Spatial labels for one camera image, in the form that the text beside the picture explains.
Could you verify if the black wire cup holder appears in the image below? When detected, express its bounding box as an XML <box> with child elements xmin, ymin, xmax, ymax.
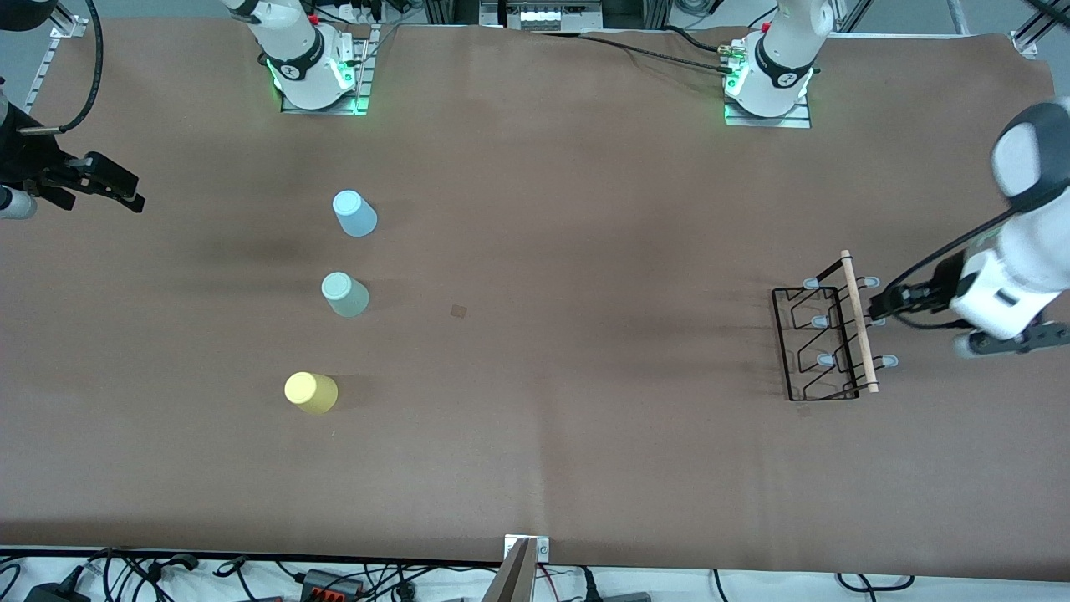
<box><xmin>771</xmin><ymin>249</ymin><xmax>900</xmax><ymax>403</ymax></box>

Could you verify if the pale green plastic cup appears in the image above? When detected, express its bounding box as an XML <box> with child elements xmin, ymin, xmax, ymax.
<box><xmin>321</xmin><ymin>271</ymin><xmax>370</xmax><ymax>319</ymax></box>

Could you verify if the yellow plastic cup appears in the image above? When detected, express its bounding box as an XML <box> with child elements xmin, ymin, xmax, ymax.
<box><xmin>283</xmin><ymin>371</ymin><xmax>339</xmax><ymax>416</ymax></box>

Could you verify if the light blue plastic cup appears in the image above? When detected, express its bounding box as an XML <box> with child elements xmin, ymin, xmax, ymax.
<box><xmin>332</xmin><ymin>190</ymin><xmax>379</xmax><ymax>238</ymax></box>

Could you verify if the brown table cover sheet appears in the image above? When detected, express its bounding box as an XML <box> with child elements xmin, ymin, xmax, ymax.
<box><xmin>0</xmin><ymin>17</ymin><xmax>1070</xmax><ymax>582</ymax></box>

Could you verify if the black power adapter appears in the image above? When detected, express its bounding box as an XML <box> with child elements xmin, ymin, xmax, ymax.
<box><xmin>23</xmin><ymin>581</ymin><xmax>91</xmax><ymax>602</ymax></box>

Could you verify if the white power strip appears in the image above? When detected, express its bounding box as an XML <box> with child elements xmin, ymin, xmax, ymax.
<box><xmin>506</xmin><ymin>0</ymin><xmax>604</xmax><ymax>31</ymax></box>

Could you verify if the black box with orange connectors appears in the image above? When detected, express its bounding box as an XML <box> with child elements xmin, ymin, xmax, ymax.
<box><xmin>299</xmin><ymin>569</ymin><xmax>366</xmax><ymax>599</ymax></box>

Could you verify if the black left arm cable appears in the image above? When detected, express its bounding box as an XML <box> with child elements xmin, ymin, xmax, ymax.
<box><xmin>884</xmin><ymin>209</ymin><xmax>1017</xmax><ymax>293</ymax></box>

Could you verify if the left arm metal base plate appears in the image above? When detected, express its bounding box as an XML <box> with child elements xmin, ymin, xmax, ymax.
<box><xmin>724</xmin><ymin>96</ymin><xmax>813</xmax><ymax>129</ymax></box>

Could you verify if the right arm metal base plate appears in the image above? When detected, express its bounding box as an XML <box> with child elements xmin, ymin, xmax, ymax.
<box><xmin>280</xmin><ymin>23</ymin><xmax>375</xmax><ymax>116</ymax></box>

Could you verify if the black looped cable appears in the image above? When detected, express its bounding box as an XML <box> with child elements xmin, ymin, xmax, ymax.
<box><xmin>836</xmin><ymin>572</ymin><xmax>915</xmax><ymax>592</ymax></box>

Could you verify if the dark equipment frame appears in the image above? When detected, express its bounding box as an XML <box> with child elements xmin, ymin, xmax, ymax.
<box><xmin>422</xmin><ymin>0</ymin><xmax>674</xmax><ymax>33</ymax></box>

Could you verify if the small metal bracket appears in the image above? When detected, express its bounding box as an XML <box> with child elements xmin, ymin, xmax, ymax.
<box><xmin>504</xmin><ymin>535</ymin><xmax>551</xmax><ymax>563</ymax></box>

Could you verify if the grey camera stand beam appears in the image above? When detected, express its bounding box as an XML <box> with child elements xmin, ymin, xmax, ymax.
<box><xmin>481</xmin><ymin>538</ymin><xmax>540</xmax><ymax>602</ymax></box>

